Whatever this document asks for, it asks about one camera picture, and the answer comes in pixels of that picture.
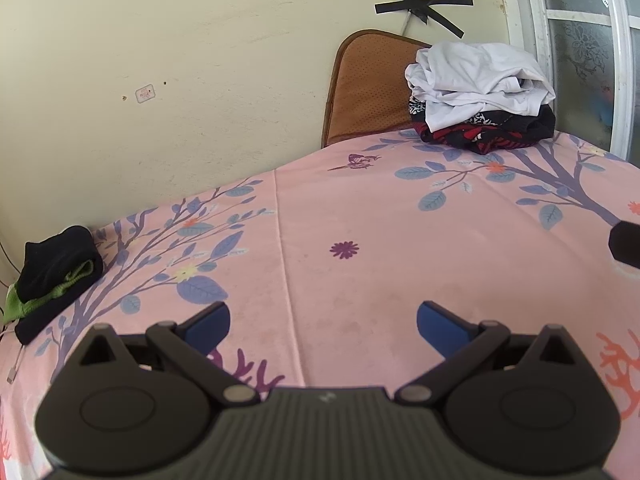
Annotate black folded garment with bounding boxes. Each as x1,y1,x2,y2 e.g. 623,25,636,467
14,280,101,346
15,225,105,305

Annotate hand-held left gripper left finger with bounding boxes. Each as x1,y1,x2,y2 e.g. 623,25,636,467
67,300,261,408

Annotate white window frame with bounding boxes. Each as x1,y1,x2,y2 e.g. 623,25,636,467
497,0,640,162

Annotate black tape cross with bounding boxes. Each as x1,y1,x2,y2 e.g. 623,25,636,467
374,0,474,39

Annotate brown cushion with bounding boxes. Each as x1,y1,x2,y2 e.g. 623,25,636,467
321,29,432,149

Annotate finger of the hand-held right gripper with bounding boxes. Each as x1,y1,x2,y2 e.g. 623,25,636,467
608,219,640,264

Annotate white charging cable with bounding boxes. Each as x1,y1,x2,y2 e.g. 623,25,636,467
0,327,28,386

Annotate pink printed bedsheet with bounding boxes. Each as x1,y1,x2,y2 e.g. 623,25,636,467
0,127,640,480

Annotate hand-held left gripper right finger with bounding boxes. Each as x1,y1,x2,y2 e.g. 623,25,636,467
397,300,586,407

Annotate white garment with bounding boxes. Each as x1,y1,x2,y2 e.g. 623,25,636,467
404,42,557,134

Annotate black red patterned garment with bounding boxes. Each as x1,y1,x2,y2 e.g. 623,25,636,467
409,96,557,156

